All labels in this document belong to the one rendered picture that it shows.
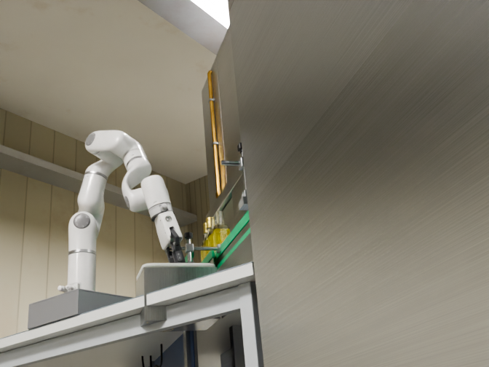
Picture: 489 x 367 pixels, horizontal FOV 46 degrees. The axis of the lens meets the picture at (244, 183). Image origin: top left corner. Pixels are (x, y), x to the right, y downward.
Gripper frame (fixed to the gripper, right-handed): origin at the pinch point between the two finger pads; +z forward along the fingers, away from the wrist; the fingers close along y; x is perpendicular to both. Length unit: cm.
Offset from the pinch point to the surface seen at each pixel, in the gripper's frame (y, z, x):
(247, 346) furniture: -29.9, 32.6, -1.1
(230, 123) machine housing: 46, -67, -58
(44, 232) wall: 269, -110, 6
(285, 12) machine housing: -99, -14, 0
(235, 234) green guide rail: -5.8, -2.4, -19.1
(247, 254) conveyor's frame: -20.3, 8.0, -13.9
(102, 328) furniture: 16.3, 11.1, 24.2
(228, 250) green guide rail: 4.4, -0.1, -19.2
